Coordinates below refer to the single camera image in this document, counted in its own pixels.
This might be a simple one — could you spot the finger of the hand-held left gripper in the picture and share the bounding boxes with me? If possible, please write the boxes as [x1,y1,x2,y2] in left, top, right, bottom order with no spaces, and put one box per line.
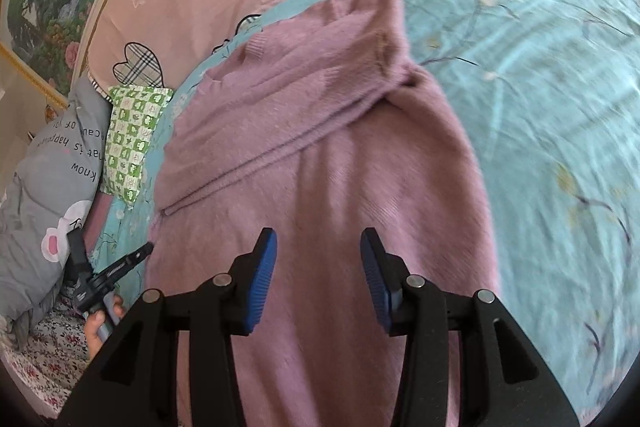
[95,242,154,281]
[66,228,90,280]

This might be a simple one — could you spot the light blue floral blanket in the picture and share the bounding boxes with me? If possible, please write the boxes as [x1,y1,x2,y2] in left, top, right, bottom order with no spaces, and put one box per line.
[92,0,640,423]

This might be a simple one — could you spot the purple knit sweater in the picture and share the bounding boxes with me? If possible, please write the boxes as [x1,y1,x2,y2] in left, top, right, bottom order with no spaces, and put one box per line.
[145,0,503,427]

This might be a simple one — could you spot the dusty pink cloth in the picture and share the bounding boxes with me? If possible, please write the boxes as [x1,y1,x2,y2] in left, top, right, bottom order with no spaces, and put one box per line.
[84,193,117,254]

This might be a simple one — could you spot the green checked pillow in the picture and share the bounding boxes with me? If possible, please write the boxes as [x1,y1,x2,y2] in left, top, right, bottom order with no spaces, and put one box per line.
[100,86,175,210]

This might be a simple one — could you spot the person's left hand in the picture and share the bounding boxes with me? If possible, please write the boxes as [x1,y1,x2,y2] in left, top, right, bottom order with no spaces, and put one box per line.
[82,294,126,358]

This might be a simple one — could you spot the grey printed pillow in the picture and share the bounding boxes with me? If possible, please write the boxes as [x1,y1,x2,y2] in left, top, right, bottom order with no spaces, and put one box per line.
[0,74,113,348]

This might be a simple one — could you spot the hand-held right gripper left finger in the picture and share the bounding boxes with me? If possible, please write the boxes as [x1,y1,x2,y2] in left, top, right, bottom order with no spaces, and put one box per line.
[55,227,278,427]

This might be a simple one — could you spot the white floral bedsheet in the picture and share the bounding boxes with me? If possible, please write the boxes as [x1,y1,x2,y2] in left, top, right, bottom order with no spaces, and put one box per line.
[0,292,101,418]

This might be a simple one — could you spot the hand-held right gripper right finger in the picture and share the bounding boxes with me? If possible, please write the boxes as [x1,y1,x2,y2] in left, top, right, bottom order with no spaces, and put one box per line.
[360,227,581,427]

